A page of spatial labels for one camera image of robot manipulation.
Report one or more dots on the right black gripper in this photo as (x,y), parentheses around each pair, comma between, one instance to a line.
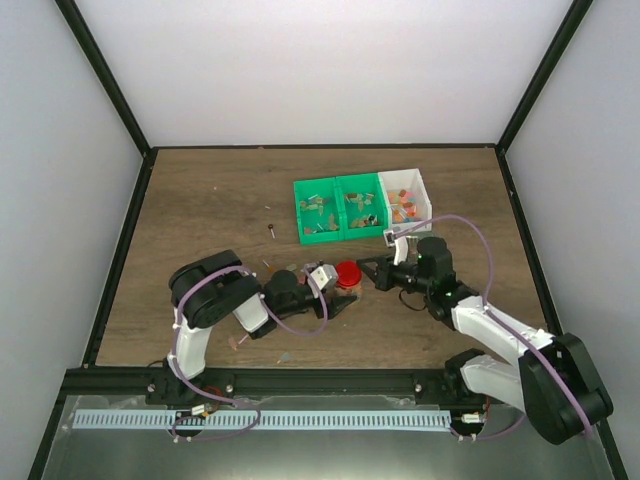
(382,277)

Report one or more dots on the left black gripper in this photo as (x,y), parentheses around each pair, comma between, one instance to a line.
(333,307)

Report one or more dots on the clear plastic jar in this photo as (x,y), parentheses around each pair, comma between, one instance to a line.
(349,290)

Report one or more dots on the red jar lid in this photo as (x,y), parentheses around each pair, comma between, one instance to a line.
(349,274)

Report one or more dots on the green double candy bin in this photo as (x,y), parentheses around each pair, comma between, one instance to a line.
(341,208)

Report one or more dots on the white candy bin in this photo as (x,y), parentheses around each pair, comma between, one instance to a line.
(405,197)

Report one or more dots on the green slotted scoop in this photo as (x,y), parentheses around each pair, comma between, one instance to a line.
(412,242)

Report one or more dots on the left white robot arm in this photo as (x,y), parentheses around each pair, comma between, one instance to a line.
(207,291)

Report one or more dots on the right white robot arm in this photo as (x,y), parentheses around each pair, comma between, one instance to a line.
(550,378)

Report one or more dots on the spilled small orange lollipop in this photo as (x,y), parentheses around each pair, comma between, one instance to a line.
(268,266)

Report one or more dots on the light blue slotted strip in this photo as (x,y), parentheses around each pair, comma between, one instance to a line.
(273,420)

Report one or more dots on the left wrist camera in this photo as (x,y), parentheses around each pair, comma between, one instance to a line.
(323,275)

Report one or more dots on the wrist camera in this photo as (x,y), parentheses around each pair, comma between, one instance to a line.
(396,238)
(323,275)

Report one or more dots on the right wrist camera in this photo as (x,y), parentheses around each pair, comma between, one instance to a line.
(396,238)

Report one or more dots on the spilled candy near rail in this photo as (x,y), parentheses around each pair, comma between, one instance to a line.
(284,358)

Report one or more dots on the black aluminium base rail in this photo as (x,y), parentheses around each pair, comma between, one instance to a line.
(320,382)

